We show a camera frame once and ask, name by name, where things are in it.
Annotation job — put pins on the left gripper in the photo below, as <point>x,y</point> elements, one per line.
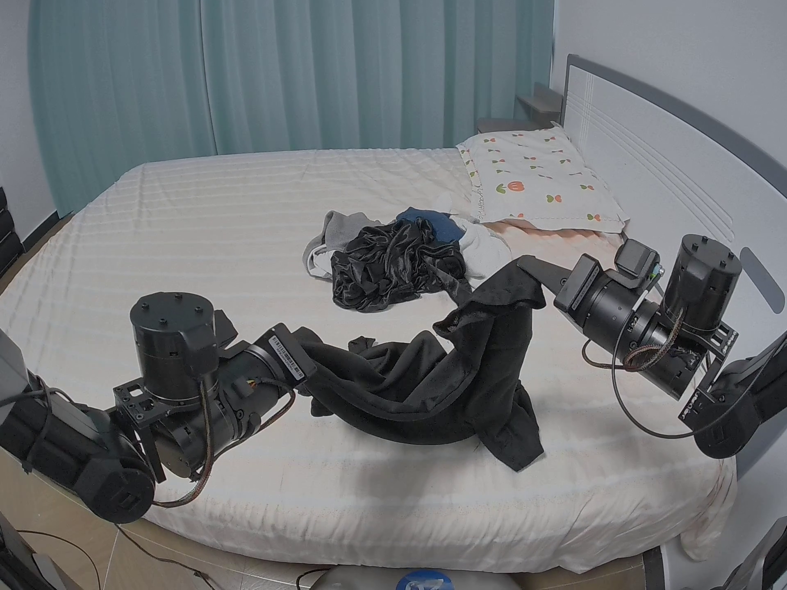
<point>270,360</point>

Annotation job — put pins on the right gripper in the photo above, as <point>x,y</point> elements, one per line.
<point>605,305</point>

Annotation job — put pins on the black T-shirt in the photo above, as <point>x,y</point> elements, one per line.
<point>442,378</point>

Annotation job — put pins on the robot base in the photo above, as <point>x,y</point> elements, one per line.
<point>399,578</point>

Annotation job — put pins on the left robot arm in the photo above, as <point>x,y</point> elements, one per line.
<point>172,335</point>

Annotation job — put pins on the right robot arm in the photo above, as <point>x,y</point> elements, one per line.
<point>701,280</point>

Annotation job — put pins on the bed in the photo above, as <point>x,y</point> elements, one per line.
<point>215,237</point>

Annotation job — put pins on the pile of clothes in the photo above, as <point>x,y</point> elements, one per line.
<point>381,262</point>

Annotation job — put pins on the white printed pillow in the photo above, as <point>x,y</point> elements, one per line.
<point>535,176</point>

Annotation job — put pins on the grey bedside table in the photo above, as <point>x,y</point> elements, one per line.
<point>535,105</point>

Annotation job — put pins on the dark chest of drawers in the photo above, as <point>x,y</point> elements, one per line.
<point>9,231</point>

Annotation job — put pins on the blue-green curtain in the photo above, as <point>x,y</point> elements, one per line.
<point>276,53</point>

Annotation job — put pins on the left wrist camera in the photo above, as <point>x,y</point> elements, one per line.
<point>227,332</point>

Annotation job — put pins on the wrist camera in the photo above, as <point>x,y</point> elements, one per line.
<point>633,259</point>
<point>227,332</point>

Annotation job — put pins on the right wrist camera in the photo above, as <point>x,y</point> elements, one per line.
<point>633,259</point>

